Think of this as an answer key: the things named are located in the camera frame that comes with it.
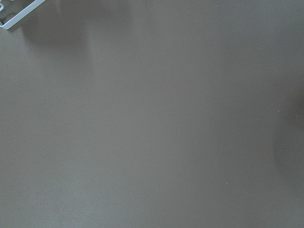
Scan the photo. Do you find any white wire cup rack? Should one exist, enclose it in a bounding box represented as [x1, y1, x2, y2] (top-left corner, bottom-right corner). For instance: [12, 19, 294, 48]
[0, 0, 45, 30]

